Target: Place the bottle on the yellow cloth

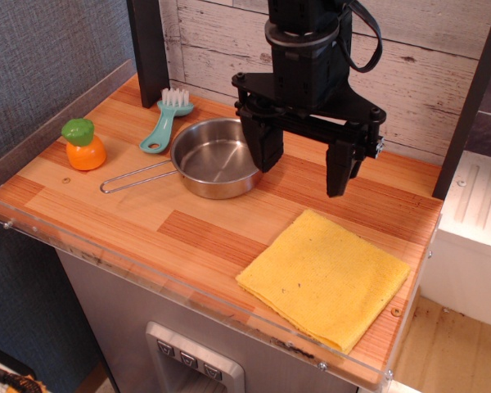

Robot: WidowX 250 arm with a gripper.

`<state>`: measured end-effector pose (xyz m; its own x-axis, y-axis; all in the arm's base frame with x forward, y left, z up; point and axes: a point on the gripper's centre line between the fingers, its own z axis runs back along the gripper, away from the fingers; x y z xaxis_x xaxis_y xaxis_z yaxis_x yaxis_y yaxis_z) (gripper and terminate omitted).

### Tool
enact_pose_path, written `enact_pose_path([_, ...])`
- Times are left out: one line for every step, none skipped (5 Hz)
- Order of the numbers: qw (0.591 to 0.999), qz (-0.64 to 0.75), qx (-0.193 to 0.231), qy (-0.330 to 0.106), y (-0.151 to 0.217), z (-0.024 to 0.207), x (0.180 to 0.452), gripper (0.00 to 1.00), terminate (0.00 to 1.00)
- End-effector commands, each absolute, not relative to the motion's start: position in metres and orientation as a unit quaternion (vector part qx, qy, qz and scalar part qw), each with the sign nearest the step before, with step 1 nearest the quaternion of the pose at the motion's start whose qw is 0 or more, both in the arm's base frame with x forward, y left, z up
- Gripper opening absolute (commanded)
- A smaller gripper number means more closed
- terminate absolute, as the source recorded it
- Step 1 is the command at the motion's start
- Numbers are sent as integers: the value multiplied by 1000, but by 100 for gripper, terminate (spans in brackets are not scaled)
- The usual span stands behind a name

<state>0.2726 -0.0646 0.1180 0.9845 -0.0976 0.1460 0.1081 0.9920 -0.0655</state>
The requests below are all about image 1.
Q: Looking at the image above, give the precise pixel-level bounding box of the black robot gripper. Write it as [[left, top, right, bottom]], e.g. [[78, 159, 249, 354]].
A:
[[232, 40, 386, 197]]

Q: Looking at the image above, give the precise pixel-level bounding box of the orange carrot-shaped salt cellar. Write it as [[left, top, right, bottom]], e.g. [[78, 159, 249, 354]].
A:
[[61, 118, 107, 171]]

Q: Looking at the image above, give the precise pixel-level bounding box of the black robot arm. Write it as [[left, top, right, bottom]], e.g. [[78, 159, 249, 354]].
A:
[[232, 1, 386, 197]]

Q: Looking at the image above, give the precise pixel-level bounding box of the yellow cloth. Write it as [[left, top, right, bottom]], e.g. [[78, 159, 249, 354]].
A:
[[236, 210, 410, 354]]

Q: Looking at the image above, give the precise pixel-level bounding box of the small steel saucepan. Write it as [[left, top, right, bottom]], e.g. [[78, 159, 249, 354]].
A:
[[100, 118, 263, 200]]

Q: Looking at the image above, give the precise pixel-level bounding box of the teal dish brush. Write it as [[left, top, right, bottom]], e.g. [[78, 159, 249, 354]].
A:
[[139, 88, 194, 154]]

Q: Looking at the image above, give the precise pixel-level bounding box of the grey toy kitchen cabinet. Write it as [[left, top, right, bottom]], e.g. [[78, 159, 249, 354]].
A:
[[57, 251, 358, 392]]

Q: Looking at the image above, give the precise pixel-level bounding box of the silver dispenser panel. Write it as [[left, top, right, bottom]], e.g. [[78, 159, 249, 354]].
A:
[[146, 321, 246, 392]]

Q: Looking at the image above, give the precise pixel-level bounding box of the clear acrylic edge guard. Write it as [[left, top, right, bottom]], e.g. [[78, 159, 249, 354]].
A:
[[0, 192, 443, 388]]

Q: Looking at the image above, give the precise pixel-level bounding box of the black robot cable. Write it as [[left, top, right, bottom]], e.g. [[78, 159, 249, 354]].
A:
[[340, 0, 384, 75]]

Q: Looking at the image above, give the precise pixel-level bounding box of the dark vertical post right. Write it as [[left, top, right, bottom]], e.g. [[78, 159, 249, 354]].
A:
[[432, 27, 491, 200]]

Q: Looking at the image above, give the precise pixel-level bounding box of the dark vertical post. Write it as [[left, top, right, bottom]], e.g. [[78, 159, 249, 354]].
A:
[[126, 0, 169, 108], [432, 27, 491, 200]]

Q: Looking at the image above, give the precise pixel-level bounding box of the dark vertical post left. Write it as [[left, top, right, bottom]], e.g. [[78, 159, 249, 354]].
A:
[[126, 0, 169, 108]]

